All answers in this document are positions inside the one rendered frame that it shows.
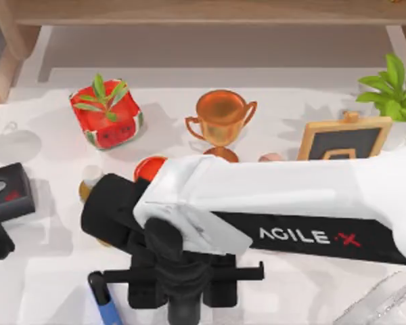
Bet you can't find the brown bottle with white cap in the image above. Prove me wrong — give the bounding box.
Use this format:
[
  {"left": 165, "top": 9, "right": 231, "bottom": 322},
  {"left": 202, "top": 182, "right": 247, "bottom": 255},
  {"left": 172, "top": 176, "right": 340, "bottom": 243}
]
[{"left": 78, "top": 165, "right": 106, "bottom": 206}]

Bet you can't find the blue and black pen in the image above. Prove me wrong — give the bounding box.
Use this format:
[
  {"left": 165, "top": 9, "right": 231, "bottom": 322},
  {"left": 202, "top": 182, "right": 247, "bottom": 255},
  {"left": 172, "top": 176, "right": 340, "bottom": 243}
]
[{"left": 87, "top": 270, "right": 127, "bottom": 325}]

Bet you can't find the small pink object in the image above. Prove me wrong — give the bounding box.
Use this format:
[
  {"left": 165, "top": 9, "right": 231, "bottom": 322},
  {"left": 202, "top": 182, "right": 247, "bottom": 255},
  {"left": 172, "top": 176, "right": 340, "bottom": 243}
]
[{"left": 258, "top": 152, "right": 285, "bottom": 164}]

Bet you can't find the black box with red mark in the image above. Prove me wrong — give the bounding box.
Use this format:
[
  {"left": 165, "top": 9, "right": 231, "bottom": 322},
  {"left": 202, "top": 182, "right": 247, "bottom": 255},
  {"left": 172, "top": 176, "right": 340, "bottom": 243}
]
[{"left": 0, "top": 162, "right": 35, "bottom": 221}]

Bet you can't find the green plant in white pot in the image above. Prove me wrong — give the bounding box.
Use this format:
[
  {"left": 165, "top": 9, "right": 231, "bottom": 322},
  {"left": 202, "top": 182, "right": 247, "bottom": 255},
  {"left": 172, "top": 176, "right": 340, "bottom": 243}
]
[{"left": 355, "top": 53, "right": 406, "bottom": 150}]

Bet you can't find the wooden shelf unit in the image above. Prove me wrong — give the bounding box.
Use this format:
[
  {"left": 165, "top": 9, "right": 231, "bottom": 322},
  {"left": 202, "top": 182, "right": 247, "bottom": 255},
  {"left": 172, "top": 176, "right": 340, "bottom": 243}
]
[{"left": 0, "top": 0, "right": 406, "bottom": 104}]

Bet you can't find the wooden framed blackboard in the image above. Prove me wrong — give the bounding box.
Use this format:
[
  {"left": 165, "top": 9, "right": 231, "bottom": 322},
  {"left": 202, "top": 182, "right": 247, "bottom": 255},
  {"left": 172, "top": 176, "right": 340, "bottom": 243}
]
[{"left": 296, "top": 111, "right": 393, "bottom": 162}]

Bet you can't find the bronze trophy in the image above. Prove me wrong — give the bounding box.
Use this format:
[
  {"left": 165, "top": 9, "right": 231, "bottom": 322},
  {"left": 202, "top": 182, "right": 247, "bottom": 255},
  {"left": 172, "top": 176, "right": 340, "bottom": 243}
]
[{"left": 184, "top": 89, "right": 258, "bottom": 164}]

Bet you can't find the watermelon plant pot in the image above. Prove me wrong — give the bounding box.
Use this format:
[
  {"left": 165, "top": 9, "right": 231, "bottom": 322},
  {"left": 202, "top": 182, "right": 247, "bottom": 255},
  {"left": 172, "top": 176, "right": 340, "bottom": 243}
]
[{"left": 69, "top": 73, "right": 145, "bottom": 151}]

